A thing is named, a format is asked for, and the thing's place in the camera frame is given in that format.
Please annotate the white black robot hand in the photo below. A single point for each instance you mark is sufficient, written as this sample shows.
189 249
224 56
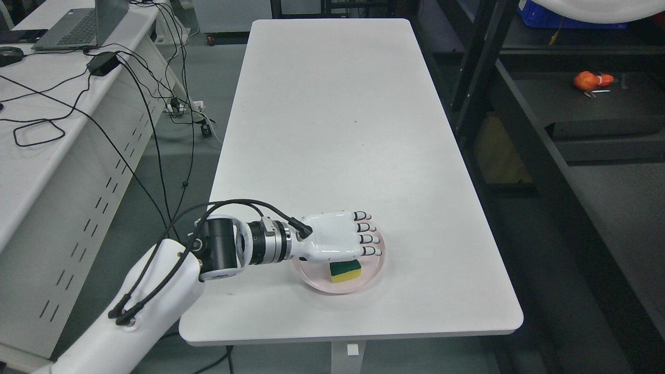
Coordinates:
338 236

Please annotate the green yellow sponge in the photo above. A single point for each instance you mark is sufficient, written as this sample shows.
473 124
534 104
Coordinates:
342 271

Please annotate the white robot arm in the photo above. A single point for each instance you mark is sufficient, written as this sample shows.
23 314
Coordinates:
166 282

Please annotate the black metal shelf rack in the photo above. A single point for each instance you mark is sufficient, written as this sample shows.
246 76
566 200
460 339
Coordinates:
572 181

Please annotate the pink round plate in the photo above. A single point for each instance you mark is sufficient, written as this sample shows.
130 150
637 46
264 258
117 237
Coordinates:
316 275

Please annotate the white work table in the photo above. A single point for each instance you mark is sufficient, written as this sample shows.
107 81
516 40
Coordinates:
342 114

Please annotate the white power strip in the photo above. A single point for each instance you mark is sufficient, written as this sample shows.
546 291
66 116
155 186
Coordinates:
176 107

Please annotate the white side desk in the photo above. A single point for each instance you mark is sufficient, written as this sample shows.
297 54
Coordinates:
69 144

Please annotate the orange plush toy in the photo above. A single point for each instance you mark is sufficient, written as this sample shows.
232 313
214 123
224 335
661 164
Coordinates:
587 81

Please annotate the black power adapter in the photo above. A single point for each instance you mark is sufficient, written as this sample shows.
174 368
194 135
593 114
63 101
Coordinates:
103 63

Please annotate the grey laptop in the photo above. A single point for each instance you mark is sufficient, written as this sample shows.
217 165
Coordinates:
84 28

